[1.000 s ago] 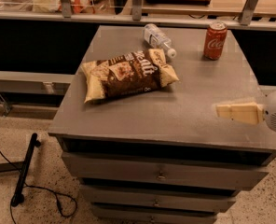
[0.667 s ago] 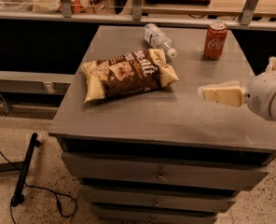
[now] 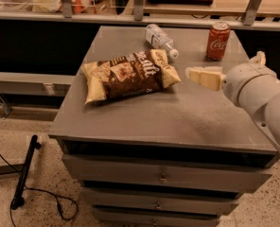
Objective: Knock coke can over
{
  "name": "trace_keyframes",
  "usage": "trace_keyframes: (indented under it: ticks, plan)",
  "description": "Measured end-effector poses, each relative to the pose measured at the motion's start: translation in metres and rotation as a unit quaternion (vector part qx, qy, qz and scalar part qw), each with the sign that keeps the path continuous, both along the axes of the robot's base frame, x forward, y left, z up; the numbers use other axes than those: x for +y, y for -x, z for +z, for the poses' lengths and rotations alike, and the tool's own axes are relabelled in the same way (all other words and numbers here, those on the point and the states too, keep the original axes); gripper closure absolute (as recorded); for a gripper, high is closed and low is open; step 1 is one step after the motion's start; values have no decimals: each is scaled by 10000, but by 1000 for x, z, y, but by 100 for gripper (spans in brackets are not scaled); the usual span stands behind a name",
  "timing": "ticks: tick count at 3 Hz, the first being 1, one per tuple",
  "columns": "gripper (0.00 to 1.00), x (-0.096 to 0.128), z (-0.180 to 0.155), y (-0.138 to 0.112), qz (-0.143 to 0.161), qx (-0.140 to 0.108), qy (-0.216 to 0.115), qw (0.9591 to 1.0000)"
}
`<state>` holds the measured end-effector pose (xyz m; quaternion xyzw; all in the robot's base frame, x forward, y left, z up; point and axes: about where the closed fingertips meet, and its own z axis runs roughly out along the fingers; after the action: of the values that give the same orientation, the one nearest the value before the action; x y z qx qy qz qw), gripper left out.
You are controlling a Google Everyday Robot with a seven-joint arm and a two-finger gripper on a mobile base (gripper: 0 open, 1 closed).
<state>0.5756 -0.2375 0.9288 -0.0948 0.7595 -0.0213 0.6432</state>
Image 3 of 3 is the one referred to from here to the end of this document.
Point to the grey low bench shelf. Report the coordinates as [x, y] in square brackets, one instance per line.
[34, 84]

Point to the brown chip bag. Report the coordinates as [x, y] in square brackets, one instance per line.
[135, 74]

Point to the middle grey drawer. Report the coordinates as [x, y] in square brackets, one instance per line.
[158, 201]

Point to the grey drawer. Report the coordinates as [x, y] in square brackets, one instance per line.
[153, 172]
[158, 201]
[154, 219]

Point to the grey drawer cabinet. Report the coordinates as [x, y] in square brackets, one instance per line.
[185, 123]

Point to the bottom grey drawer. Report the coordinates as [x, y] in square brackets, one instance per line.
[154, 219]

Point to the black floor stand bar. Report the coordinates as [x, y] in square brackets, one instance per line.
[18, 199]

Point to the grey metal railing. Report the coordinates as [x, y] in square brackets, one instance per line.
[244, 14]

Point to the red coke can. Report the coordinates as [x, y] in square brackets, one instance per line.
[217, 40]

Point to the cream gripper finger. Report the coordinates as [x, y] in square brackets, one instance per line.
[259, 58]
[210, 77]

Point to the clear plastic water bottle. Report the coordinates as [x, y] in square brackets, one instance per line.
[155, 36]

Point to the top grey drawer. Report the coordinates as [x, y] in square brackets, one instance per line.
[153, 172]

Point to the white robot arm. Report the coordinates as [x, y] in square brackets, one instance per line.
[251, 86]

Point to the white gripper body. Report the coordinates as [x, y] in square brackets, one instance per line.
[244, 79]

